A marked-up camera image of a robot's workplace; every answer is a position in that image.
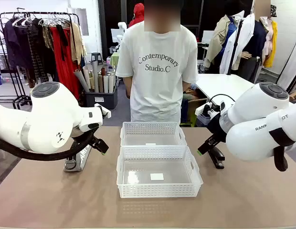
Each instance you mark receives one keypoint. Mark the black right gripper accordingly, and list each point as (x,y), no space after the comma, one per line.
(216,130)

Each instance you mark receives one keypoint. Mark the black stapler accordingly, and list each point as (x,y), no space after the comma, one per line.
(217,158)

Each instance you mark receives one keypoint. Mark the grey CAMPUS zipper pouch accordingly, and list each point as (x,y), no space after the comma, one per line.
(84,157)

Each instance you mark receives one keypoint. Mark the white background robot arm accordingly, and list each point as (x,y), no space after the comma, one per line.
(121,31)

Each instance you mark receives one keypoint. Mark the person's right forearm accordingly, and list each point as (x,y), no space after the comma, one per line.
(128,87)

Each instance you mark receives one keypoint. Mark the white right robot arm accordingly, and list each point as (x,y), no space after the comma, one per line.
(255,114)

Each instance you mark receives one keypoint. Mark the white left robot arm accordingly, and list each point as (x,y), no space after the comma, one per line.
(47,114)

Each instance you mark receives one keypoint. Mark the person's left forearm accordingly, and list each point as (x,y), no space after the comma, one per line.
(185,86)

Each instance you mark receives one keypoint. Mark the white storage basket under table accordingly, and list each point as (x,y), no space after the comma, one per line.
(201,121)

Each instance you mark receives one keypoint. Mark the dark grey storage bin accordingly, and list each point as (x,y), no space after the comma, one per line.
(101,100)

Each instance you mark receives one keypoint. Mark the white perforated plastic basket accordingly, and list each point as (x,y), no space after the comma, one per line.
(152,130)
(160,189)

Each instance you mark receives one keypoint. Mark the white paper roll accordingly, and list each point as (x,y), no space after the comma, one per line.
(105,84)
(111,83)

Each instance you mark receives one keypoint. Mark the white side table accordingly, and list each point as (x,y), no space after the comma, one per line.
(222,86)

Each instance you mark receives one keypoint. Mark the large grey paper roll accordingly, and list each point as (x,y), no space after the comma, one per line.
(81,81)

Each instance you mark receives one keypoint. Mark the tall white cardboard tube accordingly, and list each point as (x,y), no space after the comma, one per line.
(95,76)

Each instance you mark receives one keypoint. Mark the person in white T-shirt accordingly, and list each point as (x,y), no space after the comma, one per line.
(157,90)

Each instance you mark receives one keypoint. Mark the red hanging garment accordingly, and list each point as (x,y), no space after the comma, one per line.
(64,66)

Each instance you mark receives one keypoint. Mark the light green table cloth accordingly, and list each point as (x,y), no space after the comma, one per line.
(114,59)

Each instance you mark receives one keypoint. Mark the black tripod pole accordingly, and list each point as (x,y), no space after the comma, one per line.
(235,47)

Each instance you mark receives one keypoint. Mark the beige hanging garment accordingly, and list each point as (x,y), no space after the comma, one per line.
(77,45)

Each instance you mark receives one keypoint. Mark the mannequin with beige coat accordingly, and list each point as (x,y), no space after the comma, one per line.
(219,40)

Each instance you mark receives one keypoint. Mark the black checked hanging garment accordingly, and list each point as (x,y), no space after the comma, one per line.
(41,55)

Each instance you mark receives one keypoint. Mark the mannequin with white coat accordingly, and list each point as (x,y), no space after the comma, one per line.
(248,43)

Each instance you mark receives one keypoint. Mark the white leaning panel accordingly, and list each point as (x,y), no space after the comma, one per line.
(290,64)

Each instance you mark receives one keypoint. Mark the black metal clothes rack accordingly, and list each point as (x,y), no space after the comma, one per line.
(9,71)

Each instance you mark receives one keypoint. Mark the yellow hanging garment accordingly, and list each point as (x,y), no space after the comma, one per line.
(271,47)

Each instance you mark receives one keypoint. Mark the dark navy hanging garment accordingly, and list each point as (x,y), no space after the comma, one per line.
(15,45)

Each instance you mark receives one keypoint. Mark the red hooded garment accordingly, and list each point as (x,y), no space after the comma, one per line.
(137,14)

